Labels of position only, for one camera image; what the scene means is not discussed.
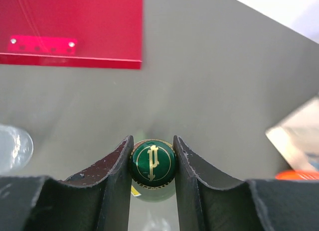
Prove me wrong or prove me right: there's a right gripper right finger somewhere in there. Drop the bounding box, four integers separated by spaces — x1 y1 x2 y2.
173 136 319 231

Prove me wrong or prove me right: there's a plastic Pocari Sweat bottle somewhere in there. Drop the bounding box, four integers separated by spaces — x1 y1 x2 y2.
0 124 34 175

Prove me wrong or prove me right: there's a red clip file folder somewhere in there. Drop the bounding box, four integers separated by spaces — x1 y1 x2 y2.
0 0 143 69

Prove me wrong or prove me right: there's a beige canvas tote bag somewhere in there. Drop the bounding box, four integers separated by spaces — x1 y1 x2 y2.
266 96 319 180

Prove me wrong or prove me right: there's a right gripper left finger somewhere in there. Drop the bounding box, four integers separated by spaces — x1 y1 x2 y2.
0 136 134 231

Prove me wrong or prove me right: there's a green bottle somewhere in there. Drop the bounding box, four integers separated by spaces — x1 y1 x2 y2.
129 139 177 203

